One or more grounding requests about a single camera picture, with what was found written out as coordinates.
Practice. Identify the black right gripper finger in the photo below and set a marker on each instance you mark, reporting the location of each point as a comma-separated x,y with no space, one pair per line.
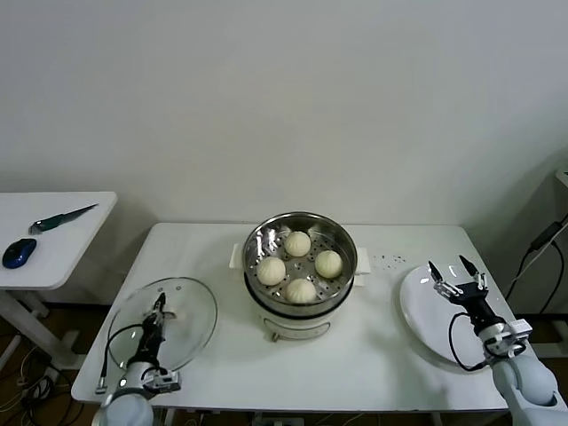
439,279
471,268

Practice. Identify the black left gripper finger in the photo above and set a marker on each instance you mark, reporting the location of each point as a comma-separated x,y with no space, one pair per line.
156,310
163,306

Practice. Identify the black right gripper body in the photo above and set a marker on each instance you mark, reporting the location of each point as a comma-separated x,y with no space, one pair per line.
477,306

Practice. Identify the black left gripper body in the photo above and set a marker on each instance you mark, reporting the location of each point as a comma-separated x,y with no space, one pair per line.
152,339

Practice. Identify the round glass pot lid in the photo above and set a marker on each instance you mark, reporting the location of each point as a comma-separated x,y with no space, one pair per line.
195,302

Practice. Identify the white steamed baozi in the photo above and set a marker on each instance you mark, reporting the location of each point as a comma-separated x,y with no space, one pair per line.
297,244
328,264
301,291
271,271

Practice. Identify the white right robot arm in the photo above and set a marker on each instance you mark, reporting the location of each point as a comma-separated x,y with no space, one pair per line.
528,381

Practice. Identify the perforated steel steamer basket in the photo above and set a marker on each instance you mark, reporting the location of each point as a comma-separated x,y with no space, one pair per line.
262,239

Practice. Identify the large white plate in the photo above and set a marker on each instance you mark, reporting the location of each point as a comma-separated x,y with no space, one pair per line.
421,310

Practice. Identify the dark crumb specks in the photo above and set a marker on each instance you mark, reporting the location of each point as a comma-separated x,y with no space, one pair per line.
398,259

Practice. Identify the small white side table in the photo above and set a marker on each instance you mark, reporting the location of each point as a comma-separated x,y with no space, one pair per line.
80,248

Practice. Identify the large white work table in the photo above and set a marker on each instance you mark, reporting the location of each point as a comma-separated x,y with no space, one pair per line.
355,377

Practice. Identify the white electric cooker pot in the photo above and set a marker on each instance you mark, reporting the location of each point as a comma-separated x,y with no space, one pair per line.
293,326

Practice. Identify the blue computer mouse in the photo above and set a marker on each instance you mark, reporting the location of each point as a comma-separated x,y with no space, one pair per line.
18,253

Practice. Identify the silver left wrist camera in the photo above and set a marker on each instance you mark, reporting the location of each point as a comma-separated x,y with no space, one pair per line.
164,381

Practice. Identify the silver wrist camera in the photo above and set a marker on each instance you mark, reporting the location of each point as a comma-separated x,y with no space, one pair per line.
519,330
164,381

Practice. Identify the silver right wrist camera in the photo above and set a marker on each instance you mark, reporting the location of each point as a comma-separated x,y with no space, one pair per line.
519,330

